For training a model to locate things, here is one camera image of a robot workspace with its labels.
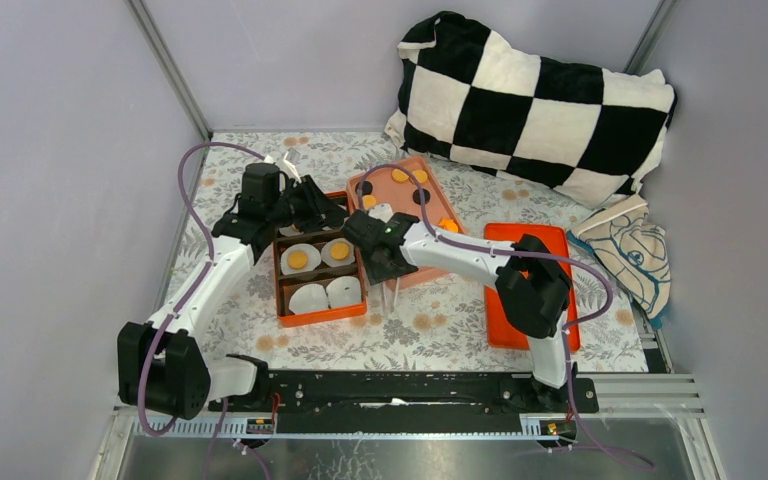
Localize yellow round biscuit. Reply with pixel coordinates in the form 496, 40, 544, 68
391, 169, 410, 184
361, 195, 378, 210
287, 250, 309, 270
412, 170, 429, 184
329, 241, 351, 260

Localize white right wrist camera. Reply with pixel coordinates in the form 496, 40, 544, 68
366, 203, 394, 223

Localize black white checkered pillow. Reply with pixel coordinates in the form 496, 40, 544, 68
385, 11, 677, 209

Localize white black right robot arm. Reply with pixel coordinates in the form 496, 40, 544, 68
342, 211, 574, 412

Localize black sandwich cookie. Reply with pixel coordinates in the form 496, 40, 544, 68
355, 181, 374, 197
412, 188, 431, 205

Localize orange box lid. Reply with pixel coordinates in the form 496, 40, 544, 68
484, 223, 578, 350

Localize beige blue printed cloth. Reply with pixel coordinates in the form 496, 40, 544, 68
567, 195, 671, 329

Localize orange cookie box with liners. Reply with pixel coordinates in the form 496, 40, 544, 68
273, 228, 367, 328

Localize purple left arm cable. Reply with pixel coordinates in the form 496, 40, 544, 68
135, 142, 286, 480

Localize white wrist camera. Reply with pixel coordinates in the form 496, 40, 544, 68
366, 203, 394, 223
264, 148, 302, 183

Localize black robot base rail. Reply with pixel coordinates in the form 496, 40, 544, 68
228, 370, 599, 434

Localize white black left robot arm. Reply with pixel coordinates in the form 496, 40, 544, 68
117, 162, 348, 420

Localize floral tablecloth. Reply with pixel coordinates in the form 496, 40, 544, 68
145, 130, 650, 374

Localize white paper liner top left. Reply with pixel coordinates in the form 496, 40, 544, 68
278, 225, 302, 237

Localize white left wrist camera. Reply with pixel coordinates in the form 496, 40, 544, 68
264, 148, 302, 183

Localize metal serving tongs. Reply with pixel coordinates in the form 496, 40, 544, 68
380, 278, 401, 314

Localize white paper liner middle right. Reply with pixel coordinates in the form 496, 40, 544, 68
320, 238, 355, 268

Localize orange fish cookie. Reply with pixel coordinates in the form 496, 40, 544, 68
438, 218, 460, 233

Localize pink cookie tray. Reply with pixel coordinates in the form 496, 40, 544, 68
348, 157, 495, 290

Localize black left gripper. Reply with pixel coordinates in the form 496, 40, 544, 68
267, 175, 349, 234

